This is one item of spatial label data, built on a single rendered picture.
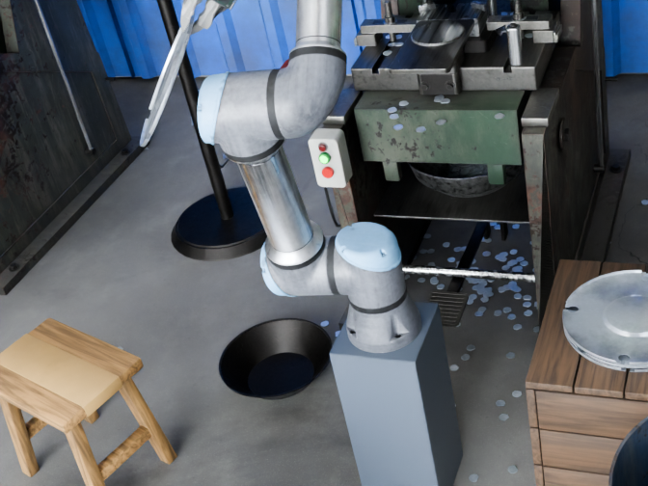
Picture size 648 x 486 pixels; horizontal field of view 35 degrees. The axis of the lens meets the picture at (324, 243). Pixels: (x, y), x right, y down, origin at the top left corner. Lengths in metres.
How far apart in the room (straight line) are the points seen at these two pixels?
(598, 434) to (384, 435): 0.43
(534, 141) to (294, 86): 0.81
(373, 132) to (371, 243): 0.60
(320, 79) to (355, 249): 0.40
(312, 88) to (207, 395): 1.27
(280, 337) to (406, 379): 0.81
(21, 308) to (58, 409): 1.01
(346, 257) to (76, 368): 0.79
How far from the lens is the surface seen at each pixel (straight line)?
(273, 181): 1.82
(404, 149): 2.51
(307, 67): 1.69
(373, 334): 2.04
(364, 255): 1.94
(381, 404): 2.14
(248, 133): 1.72
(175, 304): 3.11
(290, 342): 2.81
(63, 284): 3.37
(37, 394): 2.44
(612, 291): 2.27
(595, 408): 2.12
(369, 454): 2.27
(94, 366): 2.44
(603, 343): 2.14
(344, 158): 2.46
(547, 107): 2.38
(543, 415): 2.16
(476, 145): 2.45
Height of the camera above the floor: 1.80
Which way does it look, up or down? 34 degrees down
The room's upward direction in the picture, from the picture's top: 13 degrees counter-clockwise
